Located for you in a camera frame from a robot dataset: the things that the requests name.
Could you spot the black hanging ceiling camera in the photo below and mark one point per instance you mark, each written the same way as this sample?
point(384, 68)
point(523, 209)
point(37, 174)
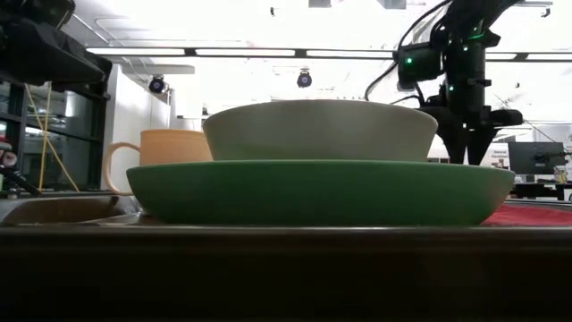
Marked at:
point(305, 80)
point(156, 85)

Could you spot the ceiling linear light strip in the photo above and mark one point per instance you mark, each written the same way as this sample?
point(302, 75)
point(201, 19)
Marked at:
point(246, 52)

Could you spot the orange plastic mug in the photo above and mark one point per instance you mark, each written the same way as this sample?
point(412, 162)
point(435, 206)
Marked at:
point(174, 147)

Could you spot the person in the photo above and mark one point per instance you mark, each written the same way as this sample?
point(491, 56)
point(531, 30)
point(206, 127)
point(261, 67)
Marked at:
point(6, 158)

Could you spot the black computer monitor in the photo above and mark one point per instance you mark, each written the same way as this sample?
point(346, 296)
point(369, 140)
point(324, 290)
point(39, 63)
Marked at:
point(536, 158)

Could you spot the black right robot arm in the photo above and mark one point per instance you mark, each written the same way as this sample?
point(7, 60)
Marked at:
point(469, 18)

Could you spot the red cloth napkin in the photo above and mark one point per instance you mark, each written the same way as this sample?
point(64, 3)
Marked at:
point(527, 217)

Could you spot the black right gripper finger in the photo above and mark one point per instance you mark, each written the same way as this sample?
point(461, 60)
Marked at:
point(480, 141)
point(456, 141)

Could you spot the yellow background cup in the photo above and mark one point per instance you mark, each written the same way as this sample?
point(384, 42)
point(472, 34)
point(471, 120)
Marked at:
point(560, 176)

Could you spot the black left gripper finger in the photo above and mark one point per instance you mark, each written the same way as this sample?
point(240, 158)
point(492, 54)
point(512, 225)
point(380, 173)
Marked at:
point(91, 73)

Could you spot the black background desk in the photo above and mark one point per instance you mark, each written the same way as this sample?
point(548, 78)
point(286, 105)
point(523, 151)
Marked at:
point(536, 190)

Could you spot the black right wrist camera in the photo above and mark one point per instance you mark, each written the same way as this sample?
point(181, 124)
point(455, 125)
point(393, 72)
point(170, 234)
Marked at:
point(418, 65)

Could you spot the dark brown serving tray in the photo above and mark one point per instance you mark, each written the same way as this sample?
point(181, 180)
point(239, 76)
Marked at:
point(286, 277)

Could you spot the grey plastic bowl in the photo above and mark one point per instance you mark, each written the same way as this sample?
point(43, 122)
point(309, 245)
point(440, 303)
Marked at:
point(313, 132)

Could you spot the green plastic plate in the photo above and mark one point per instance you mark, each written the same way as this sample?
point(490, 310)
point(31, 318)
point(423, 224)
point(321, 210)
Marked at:
point(313, 192)

